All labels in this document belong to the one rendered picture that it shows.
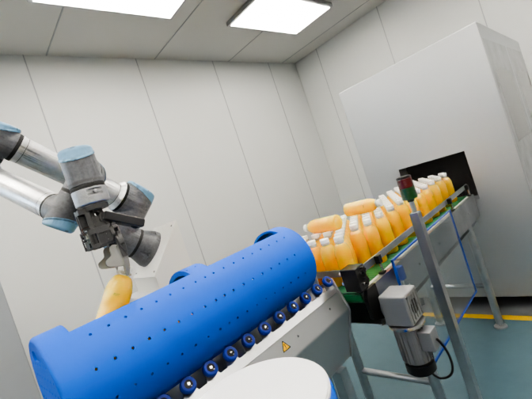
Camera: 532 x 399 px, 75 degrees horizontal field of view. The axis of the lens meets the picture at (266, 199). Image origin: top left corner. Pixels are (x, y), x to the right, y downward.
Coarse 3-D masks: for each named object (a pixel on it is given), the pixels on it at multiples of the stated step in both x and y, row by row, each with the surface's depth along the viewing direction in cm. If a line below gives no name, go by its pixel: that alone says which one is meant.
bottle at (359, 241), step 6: (354, 234) 158; (360, 234) 158; (354, 240) 158; (360, 240) 157; (366, 240) 159; (354, 246) 159; (360, 246) 157; (366, 246) 158; (360, 252) 158; (366, 252) 158; (360, 258) 158; (366, 258) 157
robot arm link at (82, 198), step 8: (104, 184) 96; (80, 192) 91; (88, 192) 91; (96, 192) 93; (104, 192) 95; (80, 200) 91; (88, 200) 91; (96, 200) 92; (104, 200) 96; (80, 208) 95
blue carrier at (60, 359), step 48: (288, 240) 128; (192, 288) 98; (240, 288) 105; (288, 288) 119; (48, 336) 78; (96, 336) 80; (144, 336) 84; (192, 336) 91; (240, 336) 107; (48, 384) 77; (96, 384) 74; (144, 384) 81
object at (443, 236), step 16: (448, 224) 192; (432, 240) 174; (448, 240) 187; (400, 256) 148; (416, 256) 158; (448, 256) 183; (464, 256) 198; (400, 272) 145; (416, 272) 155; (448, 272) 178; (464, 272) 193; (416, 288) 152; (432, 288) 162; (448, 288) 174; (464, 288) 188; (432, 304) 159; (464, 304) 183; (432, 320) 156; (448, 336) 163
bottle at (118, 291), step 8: (120, 272) 95; (112, 280) 93; (120, 280) 93; (128, 280) 95; (104, 288) 93; (112, 288) 92; (120, 288) 92; (128, 288) 94; (104, 296) 91; (112, 296) 91; (120, 296) 92; (128, 296) 94; (104, 304) 90; (112, 304) 90; (120, 304) 91; (104, 312) 89
